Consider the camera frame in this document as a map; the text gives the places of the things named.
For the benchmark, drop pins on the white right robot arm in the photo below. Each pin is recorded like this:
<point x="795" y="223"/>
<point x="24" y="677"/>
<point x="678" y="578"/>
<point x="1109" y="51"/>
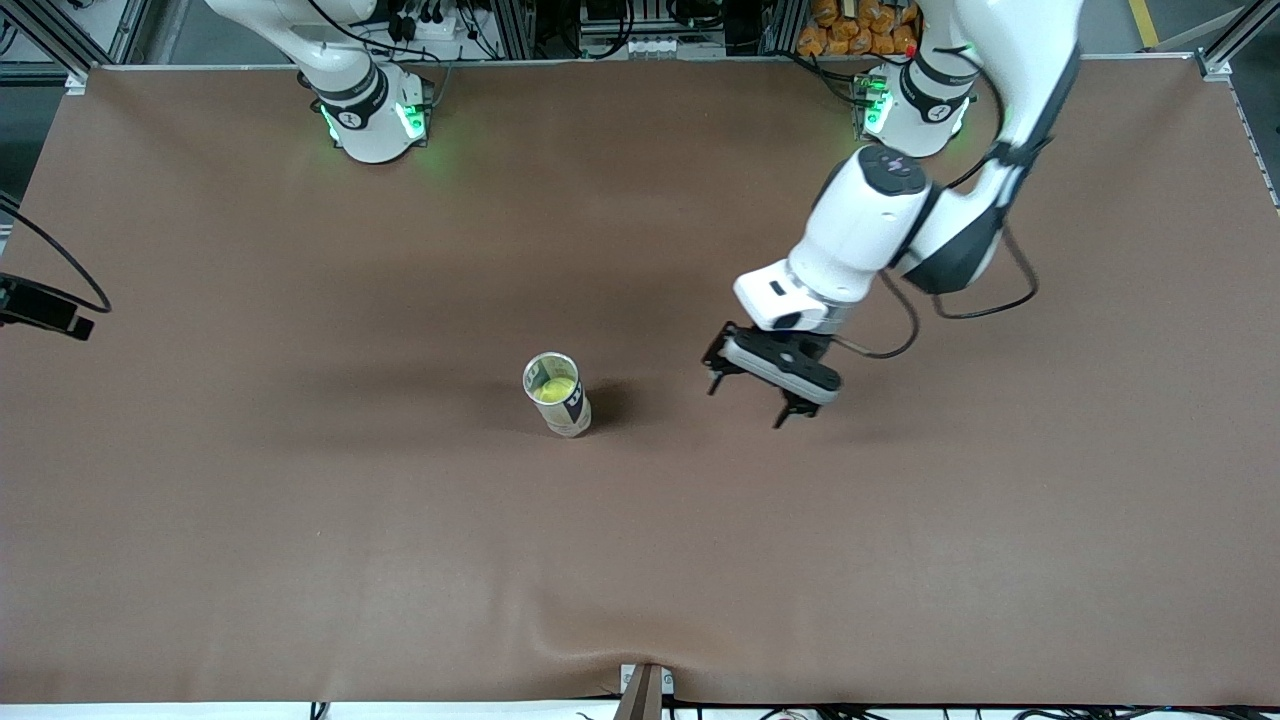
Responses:
<point x="375" y="130"/>

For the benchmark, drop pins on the orange netted bag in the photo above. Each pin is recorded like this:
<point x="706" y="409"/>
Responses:
<point x="850" y="30"/>

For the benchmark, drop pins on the white power strip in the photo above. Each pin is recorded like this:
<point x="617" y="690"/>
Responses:
<point x="430" y="28"/>

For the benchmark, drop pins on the aluminium rack frame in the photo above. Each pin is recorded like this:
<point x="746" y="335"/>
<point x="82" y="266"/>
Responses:
<point x="520" y="30"/>

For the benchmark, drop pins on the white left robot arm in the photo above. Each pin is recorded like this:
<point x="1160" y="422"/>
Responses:
<point x="860" y="230"/>

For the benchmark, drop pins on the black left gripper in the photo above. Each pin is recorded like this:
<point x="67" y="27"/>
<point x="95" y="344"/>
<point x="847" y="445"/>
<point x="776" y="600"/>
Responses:
<point x="812" y="347"/>

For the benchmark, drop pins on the grey black bar camera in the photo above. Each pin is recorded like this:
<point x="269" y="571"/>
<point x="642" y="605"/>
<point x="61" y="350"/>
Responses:
<point x="790" y="378"/>

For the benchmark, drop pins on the white blue tennis ball can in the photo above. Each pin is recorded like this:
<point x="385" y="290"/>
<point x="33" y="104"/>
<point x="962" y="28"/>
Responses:
<point x="572" y="415"/>

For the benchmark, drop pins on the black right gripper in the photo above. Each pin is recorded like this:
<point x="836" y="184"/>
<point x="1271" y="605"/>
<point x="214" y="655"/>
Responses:
<point x="39" y="306"/>

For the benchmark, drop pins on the tennis ball Wilson print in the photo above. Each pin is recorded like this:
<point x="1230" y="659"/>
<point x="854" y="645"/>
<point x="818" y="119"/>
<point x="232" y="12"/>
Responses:
<point x="556" y="388"/>

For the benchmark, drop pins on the white terminal block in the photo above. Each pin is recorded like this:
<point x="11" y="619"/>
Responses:
<point x="655" y="46"/>

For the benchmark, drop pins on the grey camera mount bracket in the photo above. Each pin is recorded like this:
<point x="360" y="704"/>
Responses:
<point x="642" y="695"/>

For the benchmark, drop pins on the brown table mat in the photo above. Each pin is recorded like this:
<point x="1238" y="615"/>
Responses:
<point x="640" y="550"/>

